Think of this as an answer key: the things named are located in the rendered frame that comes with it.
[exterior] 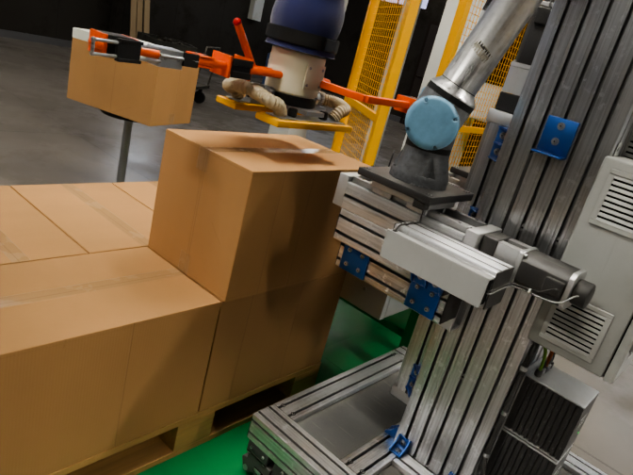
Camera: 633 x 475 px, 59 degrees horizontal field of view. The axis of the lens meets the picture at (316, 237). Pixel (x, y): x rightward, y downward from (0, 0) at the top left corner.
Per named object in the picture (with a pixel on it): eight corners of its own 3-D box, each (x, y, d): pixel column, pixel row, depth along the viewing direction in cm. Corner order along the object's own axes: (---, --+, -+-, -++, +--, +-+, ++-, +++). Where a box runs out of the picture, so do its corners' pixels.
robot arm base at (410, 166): (456, 189, 145) (468, 153, 141) (427, 191, 133) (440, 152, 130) (409, 170, 153) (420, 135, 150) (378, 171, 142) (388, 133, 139)
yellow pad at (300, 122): (329, 123, 188) (332, 109, 186) (351, 133, 182) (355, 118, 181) (253, 118, 163) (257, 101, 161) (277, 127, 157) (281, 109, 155)
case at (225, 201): (273, 229, 229) (296, 135, 216) (348, 270, 207) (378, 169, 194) (147, 246, 184) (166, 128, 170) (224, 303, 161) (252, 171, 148)
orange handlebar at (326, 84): (339, 88, 196) (342, 77, 195) (408, 111, 178) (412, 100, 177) (82, 46, 127) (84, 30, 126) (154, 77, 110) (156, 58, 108)
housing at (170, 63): (168, 64, 145) (170, 46, 143) (183, 71, 141) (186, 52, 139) (143, 60, 140) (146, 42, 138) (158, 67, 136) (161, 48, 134)
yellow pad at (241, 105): (290, 108, 199) (294, 95, 197) (310, 117, 193) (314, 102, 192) (215, 101, 174) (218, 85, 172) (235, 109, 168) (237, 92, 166)
